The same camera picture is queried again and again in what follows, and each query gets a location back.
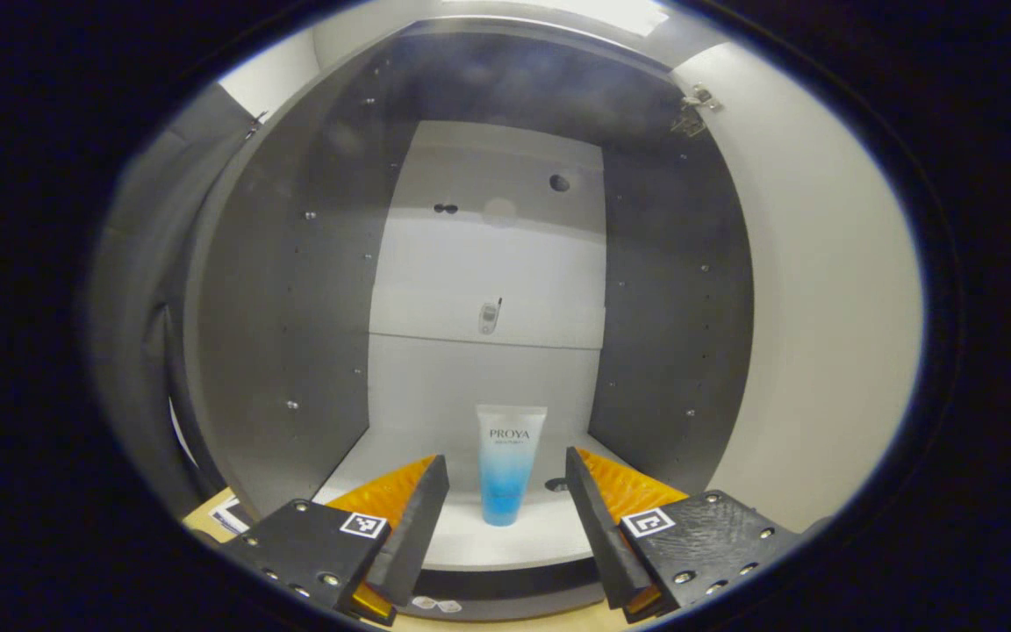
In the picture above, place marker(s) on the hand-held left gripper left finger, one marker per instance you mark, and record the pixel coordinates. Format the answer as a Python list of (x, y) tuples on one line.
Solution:
[(418, 535)]

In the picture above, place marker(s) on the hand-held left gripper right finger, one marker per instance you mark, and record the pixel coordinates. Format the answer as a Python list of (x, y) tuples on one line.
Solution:
[(602, 535)]

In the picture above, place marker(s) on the blue and white bottle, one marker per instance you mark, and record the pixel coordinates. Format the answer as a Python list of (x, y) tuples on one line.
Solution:
[(510, 474)]

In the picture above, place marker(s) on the grey cabinet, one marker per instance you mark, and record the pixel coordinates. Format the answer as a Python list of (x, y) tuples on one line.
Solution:
[(295, 307)]

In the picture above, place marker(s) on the light grey cabinet door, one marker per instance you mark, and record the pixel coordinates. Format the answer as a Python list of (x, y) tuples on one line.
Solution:
[(821, 307)]

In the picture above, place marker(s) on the metal cabinet hinge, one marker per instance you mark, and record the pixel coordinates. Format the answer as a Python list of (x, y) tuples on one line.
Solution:
[(694, 110)]

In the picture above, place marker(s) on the white portrait cover book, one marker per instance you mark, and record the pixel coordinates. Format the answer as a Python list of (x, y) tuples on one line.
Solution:
[(226, 518)]

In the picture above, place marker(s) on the long ceiling light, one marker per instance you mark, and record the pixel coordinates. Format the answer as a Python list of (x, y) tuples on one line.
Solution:
[(611, 13)]

